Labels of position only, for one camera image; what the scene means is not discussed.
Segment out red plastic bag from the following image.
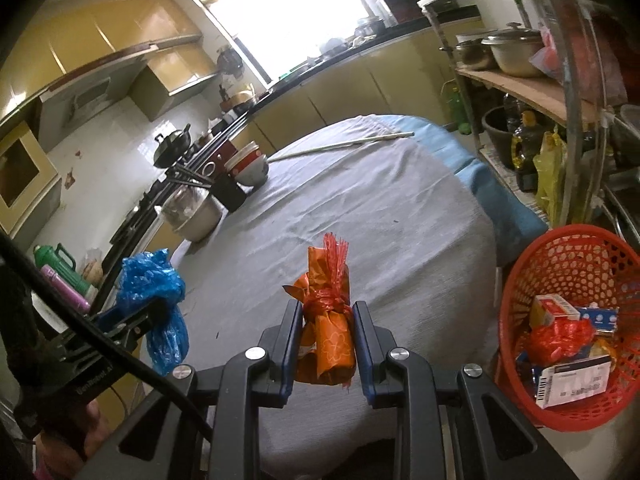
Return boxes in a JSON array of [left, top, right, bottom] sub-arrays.
[[526, 317, 597, 367], [529, 0, 627, 107]]

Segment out dark microwave oven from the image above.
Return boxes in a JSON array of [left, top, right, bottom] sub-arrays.
[[375, 0, 437, 24]]

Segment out metal shelf rack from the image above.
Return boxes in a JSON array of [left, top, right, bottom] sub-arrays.
[[416, 0, 640, 243]]

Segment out green thermos jug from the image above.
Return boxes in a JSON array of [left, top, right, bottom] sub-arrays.
[[33, 242, 77, 282]]

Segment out blue carton box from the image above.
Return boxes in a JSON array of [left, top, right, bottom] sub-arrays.
[[575, 304, 621, 336]]

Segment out green bottle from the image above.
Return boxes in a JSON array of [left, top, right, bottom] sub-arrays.
[[449, 86, 474, 137]]

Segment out dark chopsticks bundle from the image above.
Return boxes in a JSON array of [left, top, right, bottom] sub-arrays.
[[166, 164, 214, 189]]

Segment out blue plastic bag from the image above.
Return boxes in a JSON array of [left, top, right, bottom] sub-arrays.
[[116, 248, 190, 377]]

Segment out long white stick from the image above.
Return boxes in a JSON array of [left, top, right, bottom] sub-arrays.
[[269, 131, 416, 162]]

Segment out blue tablecloth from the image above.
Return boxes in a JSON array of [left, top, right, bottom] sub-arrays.
[[384, 114, 549, 267]]

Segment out orange wrapper with red fringe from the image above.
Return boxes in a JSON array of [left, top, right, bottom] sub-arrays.
[[282, 232, 358, 388]]

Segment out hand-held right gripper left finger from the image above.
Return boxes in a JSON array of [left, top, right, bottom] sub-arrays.
[[105, 301, 304, 480]]

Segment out grey range hood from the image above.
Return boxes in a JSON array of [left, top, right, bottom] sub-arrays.
[[37, 44, 147, 154]]

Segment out yellow plastic bag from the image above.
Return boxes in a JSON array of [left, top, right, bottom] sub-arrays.
[[531, 129, 572, 229]]

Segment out black cup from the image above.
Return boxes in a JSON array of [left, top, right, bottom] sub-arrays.
[[212, 172, 249, 212]]

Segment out black wok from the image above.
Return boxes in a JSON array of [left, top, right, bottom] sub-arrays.
[[152, 124, 194, 169]]

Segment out small steel pot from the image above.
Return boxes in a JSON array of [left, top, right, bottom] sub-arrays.
[[454, 36, 499, 72]]

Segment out orange peel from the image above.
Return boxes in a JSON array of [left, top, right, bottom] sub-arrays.
[[594, 337, 619, 362]]

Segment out person's left hand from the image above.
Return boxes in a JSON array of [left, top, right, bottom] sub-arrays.
[[74, 400, 119, 462]]

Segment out red plastic basket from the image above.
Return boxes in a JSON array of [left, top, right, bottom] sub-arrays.
[[494, 224, 640, 432]]

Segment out large steel pot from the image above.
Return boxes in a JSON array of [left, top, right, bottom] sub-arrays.
[[481, 22, 547, 79]]

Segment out pink bottle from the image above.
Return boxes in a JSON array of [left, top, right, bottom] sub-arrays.
[[39, 265, 92, 314]]

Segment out dark red container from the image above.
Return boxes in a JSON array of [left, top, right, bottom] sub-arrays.
[[201, 140, 239, 174]]

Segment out black gas stove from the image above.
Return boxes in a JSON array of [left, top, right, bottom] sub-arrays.
[[106, 159, 212, 262]]

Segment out long white box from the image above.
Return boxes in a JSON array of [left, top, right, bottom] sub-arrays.
[[534, 354, 614, 409]]

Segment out bright window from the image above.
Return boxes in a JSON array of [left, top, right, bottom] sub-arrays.
[[176, 0, 382, 87]]

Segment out red and white carton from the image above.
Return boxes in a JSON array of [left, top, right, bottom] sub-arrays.
[[529, 293, 582, 332]]

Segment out red plastic bag on rack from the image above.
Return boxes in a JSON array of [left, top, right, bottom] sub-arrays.
[[529, 0, 627, 107]]

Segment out thick black cable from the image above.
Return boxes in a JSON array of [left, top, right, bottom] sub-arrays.
[[0, 232, 215, 442]]

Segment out black bucket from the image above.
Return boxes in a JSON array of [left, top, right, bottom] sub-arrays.
[[481, 104, 522, 169]]

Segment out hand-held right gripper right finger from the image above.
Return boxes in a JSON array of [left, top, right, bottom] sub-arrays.
[[352, 301, 566, 480]]

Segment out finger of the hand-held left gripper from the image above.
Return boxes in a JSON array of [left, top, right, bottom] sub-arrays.
[[115, 310, 171, 352], [97, 299, 171, 332]]

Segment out dark oil bottle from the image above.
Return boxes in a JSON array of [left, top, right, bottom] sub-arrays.
[[511, 111, 547, 192]]

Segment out yellow wall cabinets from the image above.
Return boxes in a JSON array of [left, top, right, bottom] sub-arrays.
[[0, 0, 217, 122]]

